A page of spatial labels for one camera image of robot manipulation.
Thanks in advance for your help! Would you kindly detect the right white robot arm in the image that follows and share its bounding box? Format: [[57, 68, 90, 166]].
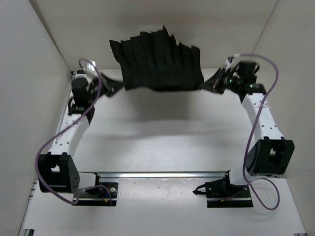
[[200, 61, 295, 197]]

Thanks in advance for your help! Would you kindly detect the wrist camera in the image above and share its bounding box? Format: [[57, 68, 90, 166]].
[[83, 60, 97, 78], [225, 54, 240, 71]]

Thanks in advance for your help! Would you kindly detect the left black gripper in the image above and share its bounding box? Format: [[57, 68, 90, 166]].
[[89, 71, 129, 101]]

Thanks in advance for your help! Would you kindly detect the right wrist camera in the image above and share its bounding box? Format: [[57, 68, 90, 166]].
[[225, 54, 240, 71]]

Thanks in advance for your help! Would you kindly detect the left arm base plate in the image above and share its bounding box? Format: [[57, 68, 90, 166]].
[[73, 173, 119, 207]]

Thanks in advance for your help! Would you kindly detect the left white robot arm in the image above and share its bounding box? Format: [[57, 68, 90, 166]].
[[37, 71, 125, 196]]

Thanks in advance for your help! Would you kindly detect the aluminium front rail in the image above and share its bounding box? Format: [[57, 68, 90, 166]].
[[98, 172, 225, 178]]

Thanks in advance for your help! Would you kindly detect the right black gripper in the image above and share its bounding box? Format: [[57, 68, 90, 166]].
[[198, 68, 241, 96]]

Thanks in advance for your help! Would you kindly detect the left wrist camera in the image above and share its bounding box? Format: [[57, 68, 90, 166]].
[[83, 60, 97, 78]]

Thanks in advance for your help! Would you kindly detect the black pleated skirt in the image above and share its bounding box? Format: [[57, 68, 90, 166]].
[[109, 27, 204, 92]]

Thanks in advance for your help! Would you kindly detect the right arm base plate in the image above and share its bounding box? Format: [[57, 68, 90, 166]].
[[193, 177, 253, 208]]

